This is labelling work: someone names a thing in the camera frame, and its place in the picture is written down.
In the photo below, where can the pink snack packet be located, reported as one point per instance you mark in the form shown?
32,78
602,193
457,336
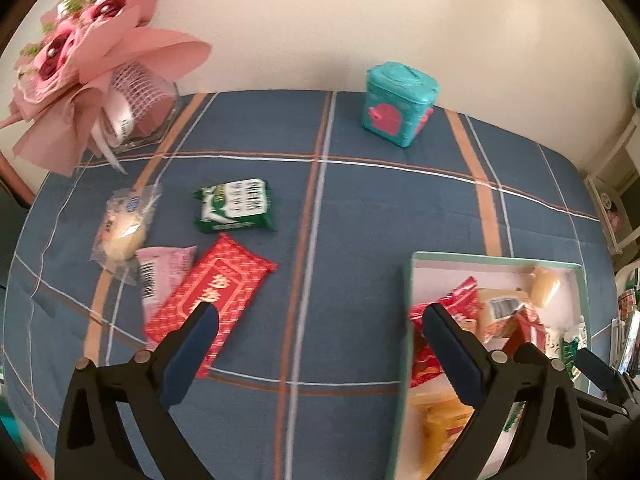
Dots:
162,270

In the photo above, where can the red patterned snack packet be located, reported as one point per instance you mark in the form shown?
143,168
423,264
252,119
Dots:
227,277

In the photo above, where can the teal rimmed white tray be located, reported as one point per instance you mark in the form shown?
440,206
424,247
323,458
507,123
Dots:
429,276

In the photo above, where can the red peanut snack bag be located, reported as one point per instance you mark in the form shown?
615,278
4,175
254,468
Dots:
437,348

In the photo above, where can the blue plaid tablecloth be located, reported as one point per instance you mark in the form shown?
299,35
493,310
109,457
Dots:
307,384

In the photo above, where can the green white milk packet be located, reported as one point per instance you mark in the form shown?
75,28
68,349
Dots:
235,205

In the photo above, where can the pink flower bouquet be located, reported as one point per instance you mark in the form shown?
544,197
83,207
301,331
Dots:
61,81

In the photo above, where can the small green white cracker packet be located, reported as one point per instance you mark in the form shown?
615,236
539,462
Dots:
564,344

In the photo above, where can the yellow snack bag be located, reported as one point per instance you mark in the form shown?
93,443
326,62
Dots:
443,417

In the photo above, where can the teal pink toy box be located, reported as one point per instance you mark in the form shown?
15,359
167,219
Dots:
399,101

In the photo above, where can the glass vase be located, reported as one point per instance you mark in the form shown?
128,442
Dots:
136,106

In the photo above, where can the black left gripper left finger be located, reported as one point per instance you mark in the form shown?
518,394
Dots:
92,442

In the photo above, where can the jelly cup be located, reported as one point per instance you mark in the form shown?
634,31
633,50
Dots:
546,283

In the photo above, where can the stack of books and phone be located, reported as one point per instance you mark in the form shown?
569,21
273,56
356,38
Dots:
624,348

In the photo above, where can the orange white bread packet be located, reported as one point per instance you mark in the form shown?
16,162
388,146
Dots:
496,308

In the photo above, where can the clear wrapped white bun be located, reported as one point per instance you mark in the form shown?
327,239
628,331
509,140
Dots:
127,218

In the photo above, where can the small red snack packet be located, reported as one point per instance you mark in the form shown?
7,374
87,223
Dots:
524,329

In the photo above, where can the white shelf unit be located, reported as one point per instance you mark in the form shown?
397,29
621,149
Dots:
610,208

